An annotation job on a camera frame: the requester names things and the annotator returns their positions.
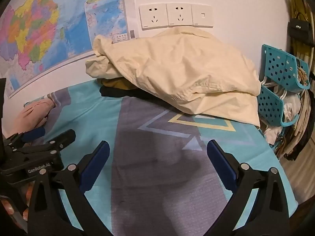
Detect white wall socket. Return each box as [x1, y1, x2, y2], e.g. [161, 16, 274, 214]
[166, 3, 194, 27]
[138, 4, 168, 30]

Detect olive garment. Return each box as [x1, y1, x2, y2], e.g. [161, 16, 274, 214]
[98, 77, 138, 90]

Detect cream jacket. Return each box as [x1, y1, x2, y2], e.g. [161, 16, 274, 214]
[85, 27, 262, 129]

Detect colourful wall map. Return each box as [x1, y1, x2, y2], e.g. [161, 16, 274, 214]
[0, 0, 137, 99]

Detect person's left hand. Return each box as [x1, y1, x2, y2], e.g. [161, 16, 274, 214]
[0, 196, 28, 223]

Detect black handbag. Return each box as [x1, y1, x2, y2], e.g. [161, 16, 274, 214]
[287, 12, 315, 48]

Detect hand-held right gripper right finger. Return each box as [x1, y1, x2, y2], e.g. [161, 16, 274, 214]
[206, 140, 291, 236]

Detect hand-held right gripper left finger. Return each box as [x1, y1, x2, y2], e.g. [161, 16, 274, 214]
[27, 140, 116, 236]

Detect white cloth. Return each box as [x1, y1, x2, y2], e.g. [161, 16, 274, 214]
[263, 84, 302, 144]

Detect teal perforated basket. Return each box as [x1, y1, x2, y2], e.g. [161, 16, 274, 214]
[261, 44, 312, 93]
[257, 85, 301, 127]

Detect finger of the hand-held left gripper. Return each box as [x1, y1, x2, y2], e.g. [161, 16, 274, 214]
[10, 129, 76, 158]
[4, 127, 46, 150]

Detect teal grey patterned bed sheet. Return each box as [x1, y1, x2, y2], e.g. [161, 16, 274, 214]
[23, 80, 299, 236]

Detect beige straps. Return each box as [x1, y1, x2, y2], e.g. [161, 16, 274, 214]
[296, 65, 311, 86]

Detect beige hanging clothes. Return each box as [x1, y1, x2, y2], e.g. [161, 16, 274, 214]
[276, 88, 315, 161]

